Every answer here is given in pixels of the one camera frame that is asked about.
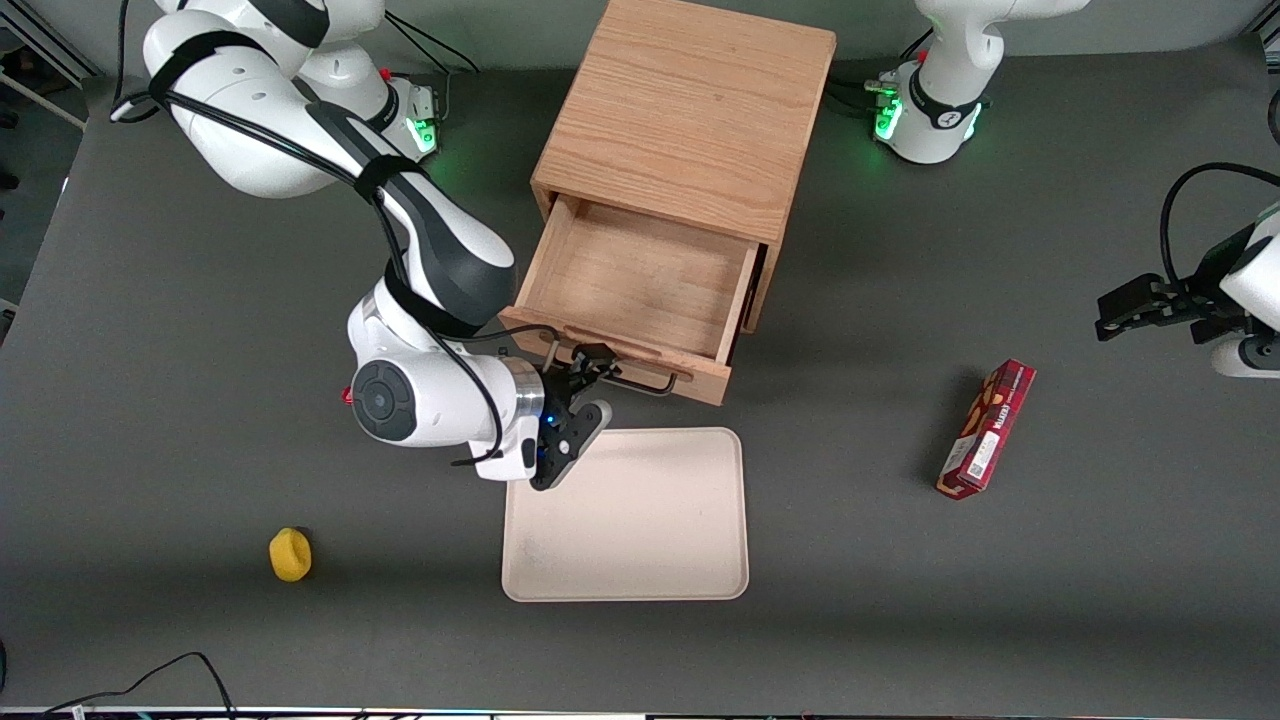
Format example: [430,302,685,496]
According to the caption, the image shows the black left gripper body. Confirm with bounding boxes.
[1148,273,1253,345]

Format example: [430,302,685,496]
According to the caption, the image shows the wooden drawer cabinet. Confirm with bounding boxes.
[529,0,838,337]

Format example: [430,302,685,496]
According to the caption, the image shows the black cable at table edge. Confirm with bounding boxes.
[38,651,238,720]

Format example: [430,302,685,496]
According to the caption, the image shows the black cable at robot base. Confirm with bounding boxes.
[383,8,483,77]

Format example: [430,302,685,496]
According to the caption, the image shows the black cable along right arm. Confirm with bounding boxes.
[108,0,563,468]

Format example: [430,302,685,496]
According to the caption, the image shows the red cookie box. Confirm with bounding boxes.
[936,358,1038,501]

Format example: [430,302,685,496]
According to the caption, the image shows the black cables at robot base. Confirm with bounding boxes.
[824,75,903,113]

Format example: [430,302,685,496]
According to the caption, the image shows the aluminium frame profile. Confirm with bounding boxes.
[0,25,103,133]

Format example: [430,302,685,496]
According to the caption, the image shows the wooden drawer with black handle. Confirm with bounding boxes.
[497,194,767,407]

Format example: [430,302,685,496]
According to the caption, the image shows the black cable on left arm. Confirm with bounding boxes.
[1159,162,1280,291]

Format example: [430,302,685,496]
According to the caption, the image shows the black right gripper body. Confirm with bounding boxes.
[529,367,587,492]

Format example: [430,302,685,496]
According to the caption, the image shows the cream plastic tray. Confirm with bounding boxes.
[501,427,750,604]

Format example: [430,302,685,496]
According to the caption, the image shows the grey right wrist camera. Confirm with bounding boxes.
[556,398,614,471]

